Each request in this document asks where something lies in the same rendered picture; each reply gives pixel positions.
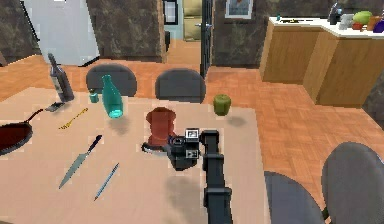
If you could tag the yellow cupboard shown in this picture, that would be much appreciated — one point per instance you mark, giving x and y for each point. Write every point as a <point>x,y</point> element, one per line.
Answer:
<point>192,20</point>

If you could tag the small teal cup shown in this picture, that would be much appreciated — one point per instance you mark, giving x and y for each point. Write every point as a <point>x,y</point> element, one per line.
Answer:
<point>94,97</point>

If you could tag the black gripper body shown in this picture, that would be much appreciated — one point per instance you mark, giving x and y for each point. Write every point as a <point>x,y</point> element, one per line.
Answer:
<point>180,156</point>

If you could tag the white-framed wall picture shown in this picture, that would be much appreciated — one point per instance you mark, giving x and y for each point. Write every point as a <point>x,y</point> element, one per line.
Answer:
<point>238,8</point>

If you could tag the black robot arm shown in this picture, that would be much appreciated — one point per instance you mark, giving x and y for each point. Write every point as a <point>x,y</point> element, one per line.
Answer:
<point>215,173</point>

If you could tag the red cylindrical shaker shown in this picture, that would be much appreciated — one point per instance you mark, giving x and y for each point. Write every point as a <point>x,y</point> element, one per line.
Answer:
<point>161,126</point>

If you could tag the grey spatula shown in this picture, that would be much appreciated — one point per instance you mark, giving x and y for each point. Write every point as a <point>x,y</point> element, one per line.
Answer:
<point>55,106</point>

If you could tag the gold fork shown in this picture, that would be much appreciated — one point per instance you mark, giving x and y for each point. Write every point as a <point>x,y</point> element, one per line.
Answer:
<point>71,121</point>

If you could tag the black room door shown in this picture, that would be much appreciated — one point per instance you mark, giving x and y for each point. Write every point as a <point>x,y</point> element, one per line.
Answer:
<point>206,43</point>

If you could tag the teal glass bottle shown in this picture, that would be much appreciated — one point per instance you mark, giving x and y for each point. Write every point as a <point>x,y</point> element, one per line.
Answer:
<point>111,100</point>

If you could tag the black-framed wall picture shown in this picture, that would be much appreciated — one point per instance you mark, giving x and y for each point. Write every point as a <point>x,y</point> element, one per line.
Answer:
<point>170,11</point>

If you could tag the green lettuce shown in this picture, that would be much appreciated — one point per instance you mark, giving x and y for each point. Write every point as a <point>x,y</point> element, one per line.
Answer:
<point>362,17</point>

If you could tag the wooden kitchen counter cabinet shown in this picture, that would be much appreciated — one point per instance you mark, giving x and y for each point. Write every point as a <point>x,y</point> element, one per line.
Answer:
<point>340,66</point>

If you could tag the green apple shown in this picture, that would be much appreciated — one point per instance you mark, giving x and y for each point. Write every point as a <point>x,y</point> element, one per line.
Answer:
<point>222,104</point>

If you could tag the blue bowl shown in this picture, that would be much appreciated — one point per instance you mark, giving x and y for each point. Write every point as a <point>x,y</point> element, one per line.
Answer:
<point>379,27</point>

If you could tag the small teal shaker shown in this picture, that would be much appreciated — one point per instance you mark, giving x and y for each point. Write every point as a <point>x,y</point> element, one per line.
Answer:
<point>278,17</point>

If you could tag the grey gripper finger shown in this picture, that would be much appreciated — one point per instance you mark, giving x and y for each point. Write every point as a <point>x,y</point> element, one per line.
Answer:
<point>146,147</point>

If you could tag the blue pencil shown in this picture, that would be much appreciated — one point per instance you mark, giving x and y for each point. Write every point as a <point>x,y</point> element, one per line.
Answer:
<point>106,181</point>

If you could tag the grey round-backed chair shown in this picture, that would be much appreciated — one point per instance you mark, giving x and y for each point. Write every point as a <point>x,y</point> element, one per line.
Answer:
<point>180,86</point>
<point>120,81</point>
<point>290,203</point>
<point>353,186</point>

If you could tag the white fridge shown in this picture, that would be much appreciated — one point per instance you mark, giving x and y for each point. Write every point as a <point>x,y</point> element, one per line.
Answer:
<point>63,30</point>

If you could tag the orange box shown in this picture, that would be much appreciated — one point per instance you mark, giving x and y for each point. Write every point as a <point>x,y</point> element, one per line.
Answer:
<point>372,22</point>

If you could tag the dark red frying pan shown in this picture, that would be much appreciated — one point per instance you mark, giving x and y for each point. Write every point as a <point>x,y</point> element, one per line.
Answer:
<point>13,135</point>

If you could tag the dark wine bottle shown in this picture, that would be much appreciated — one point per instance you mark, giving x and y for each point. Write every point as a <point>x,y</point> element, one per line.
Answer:
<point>61,83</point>

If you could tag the black coffee machine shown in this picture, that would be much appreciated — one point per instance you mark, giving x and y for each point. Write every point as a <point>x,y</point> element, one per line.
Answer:
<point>334,15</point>

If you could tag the red tomato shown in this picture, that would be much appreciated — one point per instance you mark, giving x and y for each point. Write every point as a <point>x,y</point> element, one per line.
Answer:
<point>357,26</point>

